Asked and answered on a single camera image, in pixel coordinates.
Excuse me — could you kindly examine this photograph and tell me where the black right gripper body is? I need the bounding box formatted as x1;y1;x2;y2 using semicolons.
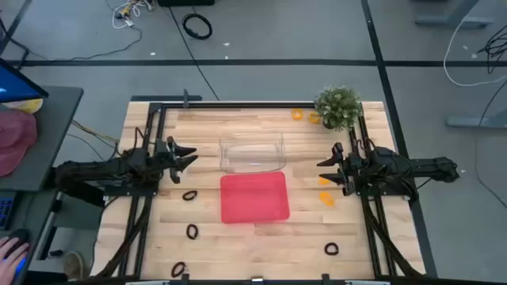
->
334;142;372;197

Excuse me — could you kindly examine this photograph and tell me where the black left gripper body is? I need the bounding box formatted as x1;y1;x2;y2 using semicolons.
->
152;136;182;185

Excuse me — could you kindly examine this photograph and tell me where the small green potted plant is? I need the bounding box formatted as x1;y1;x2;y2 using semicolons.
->
314;85;364;132

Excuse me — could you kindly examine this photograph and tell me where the clear plastic bin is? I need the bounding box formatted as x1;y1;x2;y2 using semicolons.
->
219;131;288;174

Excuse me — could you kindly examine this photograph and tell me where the red plastic tray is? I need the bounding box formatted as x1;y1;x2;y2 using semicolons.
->
219;171;291;225

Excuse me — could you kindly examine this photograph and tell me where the dark grey desk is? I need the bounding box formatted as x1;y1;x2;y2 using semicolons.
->
0;85;85;193

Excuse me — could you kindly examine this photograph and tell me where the grey desk foot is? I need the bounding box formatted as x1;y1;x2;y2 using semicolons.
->
414;0;494;29
445;106;507;130

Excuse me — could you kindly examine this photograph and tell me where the person's shoe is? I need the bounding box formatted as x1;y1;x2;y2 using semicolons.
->
63;251;86;280

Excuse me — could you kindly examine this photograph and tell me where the low dark side desk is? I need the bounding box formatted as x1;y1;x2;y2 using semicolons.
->
0;188;60;285

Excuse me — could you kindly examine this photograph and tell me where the black floor box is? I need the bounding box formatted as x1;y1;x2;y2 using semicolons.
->
157;0;215;7

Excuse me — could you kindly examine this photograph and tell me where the pink cap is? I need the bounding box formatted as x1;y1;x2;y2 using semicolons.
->
0;109;39;178

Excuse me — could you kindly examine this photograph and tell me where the black computer monitor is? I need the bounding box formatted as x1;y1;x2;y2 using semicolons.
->
0;58;50;105

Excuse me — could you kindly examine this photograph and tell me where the black keyboard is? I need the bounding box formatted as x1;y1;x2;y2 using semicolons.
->
0;192;16;230

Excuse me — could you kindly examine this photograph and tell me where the person's hand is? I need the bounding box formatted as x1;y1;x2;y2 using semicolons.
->
0;236;31;285

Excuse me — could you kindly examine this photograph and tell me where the black aluminium table frame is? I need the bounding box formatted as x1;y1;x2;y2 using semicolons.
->
90;101;427;285

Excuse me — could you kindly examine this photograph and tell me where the long black floor cable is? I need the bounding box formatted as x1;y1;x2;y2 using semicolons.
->
169;6;221;101

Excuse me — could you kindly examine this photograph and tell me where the coiled black cable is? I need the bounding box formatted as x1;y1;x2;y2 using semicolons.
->
181;13;214;40

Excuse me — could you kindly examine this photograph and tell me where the long white floor cable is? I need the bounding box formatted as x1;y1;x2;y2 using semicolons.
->
443;15;507;88

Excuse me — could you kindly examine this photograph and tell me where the white and yellow cable bundle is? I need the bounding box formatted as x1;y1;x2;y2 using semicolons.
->
112;0;154;29

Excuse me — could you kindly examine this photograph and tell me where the black cable tangle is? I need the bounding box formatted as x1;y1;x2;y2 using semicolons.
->
477;23;507;74

